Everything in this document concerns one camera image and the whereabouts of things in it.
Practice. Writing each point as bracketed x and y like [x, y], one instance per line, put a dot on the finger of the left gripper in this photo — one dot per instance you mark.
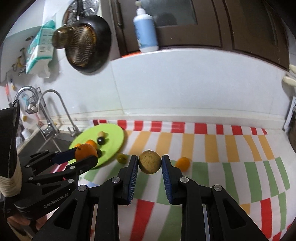
[45, 159]
[73, 171]

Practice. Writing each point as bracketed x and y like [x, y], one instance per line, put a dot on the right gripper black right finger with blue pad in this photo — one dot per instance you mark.
[208, 213]

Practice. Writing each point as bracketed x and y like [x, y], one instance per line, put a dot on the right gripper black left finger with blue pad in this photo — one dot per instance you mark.
[73, 219]

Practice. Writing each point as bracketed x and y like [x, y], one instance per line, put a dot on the large orange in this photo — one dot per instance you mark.
[84, 151]

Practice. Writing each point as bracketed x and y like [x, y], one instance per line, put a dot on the dark plum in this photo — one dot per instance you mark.
[99, 153]
[101, 140]

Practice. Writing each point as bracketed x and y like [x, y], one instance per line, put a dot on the green fruit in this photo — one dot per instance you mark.
[122, 158]

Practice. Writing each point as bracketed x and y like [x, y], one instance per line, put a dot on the beige round fruit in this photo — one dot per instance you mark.
[149, 162]
[102, 134]

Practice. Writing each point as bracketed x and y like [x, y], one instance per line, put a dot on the person hand holding gripper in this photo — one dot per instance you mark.
[19, 226]

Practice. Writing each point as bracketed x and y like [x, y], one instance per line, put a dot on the steel sink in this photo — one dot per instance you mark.
[38, 143]

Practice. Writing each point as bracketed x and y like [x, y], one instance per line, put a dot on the tall spring faucet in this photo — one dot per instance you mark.
[41, 109]

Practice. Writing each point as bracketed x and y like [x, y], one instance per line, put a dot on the green plate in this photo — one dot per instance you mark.
[114, 138]

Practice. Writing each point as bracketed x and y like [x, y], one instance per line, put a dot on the striped colourful table cloth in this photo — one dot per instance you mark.
[256, 166]

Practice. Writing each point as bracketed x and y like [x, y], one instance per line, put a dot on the tissue paper pack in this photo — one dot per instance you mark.
[40, 51]

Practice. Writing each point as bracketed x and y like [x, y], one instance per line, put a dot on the brass colander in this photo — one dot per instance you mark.
[78, 42]

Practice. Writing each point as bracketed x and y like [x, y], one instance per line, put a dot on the dish rack shelf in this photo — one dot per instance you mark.
[289, 125]

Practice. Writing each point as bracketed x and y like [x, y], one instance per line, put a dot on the black frying pan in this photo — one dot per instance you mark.
[102, 32]

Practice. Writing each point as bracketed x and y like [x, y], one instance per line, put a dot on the round steel steamer rack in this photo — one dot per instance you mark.
[78, 10]

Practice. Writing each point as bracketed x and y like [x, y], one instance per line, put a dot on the white blue pump bottle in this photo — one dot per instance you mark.
[145, 30]

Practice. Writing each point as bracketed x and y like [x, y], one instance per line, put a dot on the wire basket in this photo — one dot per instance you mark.
[31, 101]

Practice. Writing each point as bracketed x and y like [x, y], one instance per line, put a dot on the pan with cream handles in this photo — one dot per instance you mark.
[290, 78]

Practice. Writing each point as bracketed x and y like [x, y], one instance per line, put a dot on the dark wooden window frame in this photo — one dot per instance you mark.
[247, 27]

